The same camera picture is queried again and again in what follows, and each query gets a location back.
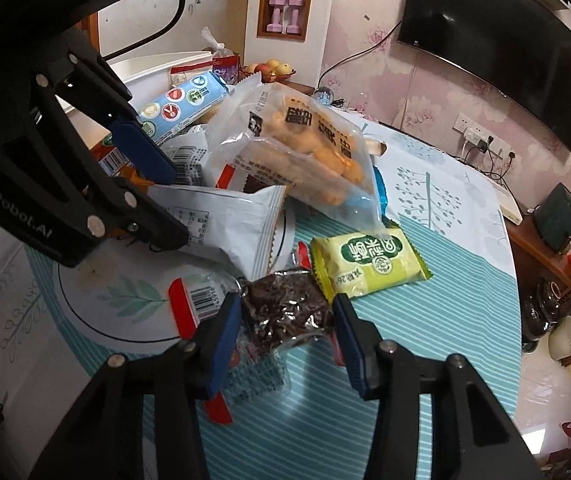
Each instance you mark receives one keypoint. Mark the white pot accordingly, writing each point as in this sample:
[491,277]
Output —
[563,340]

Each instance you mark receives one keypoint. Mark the white barcode packet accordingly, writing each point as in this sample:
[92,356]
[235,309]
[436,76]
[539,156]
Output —
[185,160]

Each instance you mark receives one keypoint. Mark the dark green speaker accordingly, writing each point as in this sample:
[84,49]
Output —
[558,217]

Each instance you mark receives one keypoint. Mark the blue white biscuit packet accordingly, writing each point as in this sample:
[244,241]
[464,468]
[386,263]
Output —
[190,102]

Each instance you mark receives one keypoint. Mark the white snack packet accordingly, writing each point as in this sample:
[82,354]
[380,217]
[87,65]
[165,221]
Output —
[225,225]

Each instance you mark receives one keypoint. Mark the red-edged clear packet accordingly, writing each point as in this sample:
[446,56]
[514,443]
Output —
[195,302]

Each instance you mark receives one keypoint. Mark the black pot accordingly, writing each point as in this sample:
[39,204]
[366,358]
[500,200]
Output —
[540,310]

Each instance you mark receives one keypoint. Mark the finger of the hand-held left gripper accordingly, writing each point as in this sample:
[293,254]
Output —
[155,225]
[140,147]

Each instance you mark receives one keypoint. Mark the white router box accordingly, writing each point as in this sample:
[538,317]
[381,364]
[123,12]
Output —
[509,205]

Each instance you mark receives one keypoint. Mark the pink dumbbell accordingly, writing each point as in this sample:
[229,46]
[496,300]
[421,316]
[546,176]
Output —
[293,15]
[277,15]

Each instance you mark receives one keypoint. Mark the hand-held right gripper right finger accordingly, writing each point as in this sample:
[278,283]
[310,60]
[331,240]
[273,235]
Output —
[353,355]

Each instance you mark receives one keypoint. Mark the dark brown snack packet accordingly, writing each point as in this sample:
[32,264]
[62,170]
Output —
[285,315]

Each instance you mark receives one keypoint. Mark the green snack packet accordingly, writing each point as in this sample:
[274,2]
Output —
[370,260]

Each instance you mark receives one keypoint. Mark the clear packet of yellow puffs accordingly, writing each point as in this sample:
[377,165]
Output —
[305,145]

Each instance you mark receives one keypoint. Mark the clear plastic bag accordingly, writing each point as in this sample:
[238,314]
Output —
[215,44]

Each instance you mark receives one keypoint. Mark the red brown snack packet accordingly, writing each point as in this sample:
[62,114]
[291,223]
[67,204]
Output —
[235,180]

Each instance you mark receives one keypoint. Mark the white plastic bin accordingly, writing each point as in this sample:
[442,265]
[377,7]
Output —
[150,72]

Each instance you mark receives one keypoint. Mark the black flat television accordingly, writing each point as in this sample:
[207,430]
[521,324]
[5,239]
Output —
[490,25]

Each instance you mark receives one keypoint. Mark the fruit bowl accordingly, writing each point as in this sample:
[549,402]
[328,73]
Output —
[275,69]

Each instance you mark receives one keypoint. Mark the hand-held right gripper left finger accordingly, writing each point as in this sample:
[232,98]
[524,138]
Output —
[223,345]

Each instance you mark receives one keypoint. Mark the orange snack packet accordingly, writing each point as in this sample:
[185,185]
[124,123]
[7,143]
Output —
[110,160]

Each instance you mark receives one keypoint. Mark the white wall socket strip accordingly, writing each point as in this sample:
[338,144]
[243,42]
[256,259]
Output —
[478,133]

